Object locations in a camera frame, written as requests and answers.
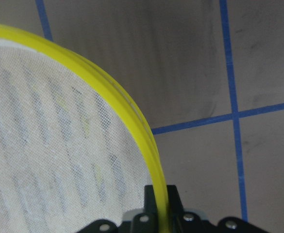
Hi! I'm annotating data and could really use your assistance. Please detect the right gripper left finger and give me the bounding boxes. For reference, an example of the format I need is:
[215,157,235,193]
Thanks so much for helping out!
[144,185,159,233]

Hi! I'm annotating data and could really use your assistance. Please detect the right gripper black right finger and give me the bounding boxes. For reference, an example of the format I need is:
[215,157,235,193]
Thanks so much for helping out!
[167,185,184,233]

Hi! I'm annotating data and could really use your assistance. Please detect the yellow steamer layer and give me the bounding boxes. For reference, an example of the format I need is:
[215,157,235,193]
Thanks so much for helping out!
[0,25,170,233]

